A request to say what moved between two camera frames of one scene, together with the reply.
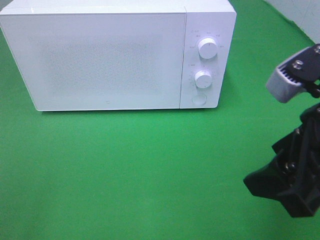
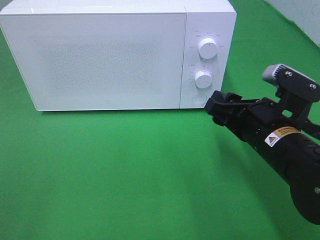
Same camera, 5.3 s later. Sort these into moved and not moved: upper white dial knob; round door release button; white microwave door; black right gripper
Moved: black right gripper
Not moved: white microwave door; round door release button; upper white dial knob
